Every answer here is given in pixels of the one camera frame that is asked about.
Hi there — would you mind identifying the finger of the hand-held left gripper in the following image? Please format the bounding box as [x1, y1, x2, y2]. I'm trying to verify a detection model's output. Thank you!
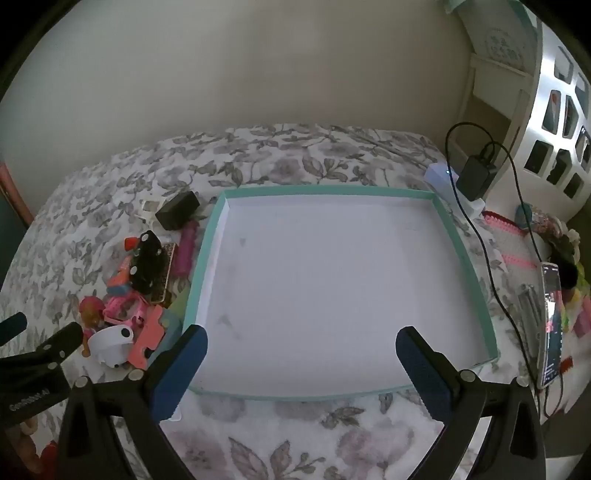
[34, 322, 85, 370]
[0, 312, 28, 347]

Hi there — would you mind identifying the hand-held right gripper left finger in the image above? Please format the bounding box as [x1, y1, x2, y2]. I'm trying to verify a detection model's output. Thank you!
[55, 324, 209, 480]

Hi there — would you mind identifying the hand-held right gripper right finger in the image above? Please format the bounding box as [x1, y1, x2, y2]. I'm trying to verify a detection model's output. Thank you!
[394, 325, 548, 480]

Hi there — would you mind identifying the white ring-shaped holder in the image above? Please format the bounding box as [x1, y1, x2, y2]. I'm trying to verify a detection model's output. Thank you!
[87, 325, 134, 369]

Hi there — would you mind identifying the light blue eraser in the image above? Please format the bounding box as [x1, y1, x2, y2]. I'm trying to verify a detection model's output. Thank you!
[159, 307, 184, 344]

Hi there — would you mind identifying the pink face-print block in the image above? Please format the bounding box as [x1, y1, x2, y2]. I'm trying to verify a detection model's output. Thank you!
[128, 306, 169, 370]

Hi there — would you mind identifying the key-pattern metal lighter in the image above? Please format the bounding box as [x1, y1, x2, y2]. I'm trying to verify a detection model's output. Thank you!
[150, 242, 179, 305]

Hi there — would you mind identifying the black toy car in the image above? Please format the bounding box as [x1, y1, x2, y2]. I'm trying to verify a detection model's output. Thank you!
[129, 231, 168, 294]

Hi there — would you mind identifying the teal shallow cardboard box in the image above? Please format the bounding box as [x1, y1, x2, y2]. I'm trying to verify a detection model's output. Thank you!
[182, 185, 500, 398]

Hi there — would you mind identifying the black charger cube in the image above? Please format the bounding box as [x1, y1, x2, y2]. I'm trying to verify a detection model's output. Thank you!
[154, 191, 201, 230]

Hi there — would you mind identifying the pink doll toy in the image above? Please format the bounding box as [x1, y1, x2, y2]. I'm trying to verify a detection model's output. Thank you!
[78, 296, 108, 330]

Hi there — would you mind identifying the pink toy watch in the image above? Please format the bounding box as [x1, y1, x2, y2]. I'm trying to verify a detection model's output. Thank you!
[102, 295, 149, 329]

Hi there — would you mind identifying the teal door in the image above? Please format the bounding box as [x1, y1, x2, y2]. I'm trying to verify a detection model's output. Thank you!
[0, 185, 33, 287]

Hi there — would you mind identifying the pink tube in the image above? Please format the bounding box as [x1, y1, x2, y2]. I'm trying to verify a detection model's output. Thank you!
[173, 220, 200, 279]

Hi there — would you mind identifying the pink door trim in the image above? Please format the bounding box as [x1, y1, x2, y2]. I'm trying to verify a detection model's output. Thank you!
[0, 159, 35, 227]

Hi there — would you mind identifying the smartphone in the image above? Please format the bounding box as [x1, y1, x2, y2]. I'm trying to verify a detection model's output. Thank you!
[538, 261, 565, 389]

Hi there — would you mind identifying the pink and white crochet mat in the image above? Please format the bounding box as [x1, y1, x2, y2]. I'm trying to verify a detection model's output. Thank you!
[480, 210, 550, 278]

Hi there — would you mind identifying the pastel knitted cloth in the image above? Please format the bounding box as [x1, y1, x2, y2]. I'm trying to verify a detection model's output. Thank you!
[561, 286, 591, 352]

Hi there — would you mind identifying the dark plush toy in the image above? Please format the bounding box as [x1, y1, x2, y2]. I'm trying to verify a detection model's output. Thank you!
[549, 231, 583, 289]

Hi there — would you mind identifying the white power strip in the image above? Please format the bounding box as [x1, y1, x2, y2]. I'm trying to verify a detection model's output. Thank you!
[425, 162, 485, 215]

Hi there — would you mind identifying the black power adapter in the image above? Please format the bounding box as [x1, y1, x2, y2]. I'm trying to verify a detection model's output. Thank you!
[456, 154, 498, 201]

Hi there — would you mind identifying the floral bedspread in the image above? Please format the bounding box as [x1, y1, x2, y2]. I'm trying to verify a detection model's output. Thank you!
[0, 122, 591, 480]

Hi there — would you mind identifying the white plastic laundry basket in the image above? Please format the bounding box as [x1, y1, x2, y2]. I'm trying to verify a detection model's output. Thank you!
[503, 14, 591, 217]

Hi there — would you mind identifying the teal printed board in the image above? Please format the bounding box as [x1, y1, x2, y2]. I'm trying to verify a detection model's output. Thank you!
[443, 0, 541, 70]

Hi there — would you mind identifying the long black cable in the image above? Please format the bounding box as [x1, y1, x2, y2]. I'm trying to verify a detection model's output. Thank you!
[444, 121, 566, 418]

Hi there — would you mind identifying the short black cable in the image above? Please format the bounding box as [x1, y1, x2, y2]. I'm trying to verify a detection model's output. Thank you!
[480, 141, 546, 264]

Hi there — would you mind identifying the white wooden frame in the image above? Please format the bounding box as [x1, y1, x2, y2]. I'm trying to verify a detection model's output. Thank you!
[455, 53, 532, 158]

